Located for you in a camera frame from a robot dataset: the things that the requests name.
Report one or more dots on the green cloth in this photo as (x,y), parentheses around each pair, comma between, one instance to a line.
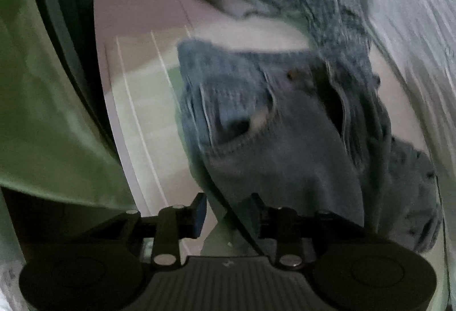
(39,111)

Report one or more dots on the pale striped bed sheet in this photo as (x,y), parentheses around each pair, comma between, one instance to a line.
(142,111)

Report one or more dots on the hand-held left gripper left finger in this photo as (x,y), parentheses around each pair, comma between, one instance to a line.
(199,216)

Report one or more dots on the blue denim jeans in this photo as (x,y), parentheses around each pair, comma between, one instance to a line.
(285,140)

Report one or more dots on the light grey-blue cloth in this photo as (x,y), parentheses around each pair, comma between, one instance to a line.
(413,29)

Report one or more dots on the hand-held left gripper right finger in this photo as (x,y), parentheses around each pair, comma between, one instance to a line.
(257,208)

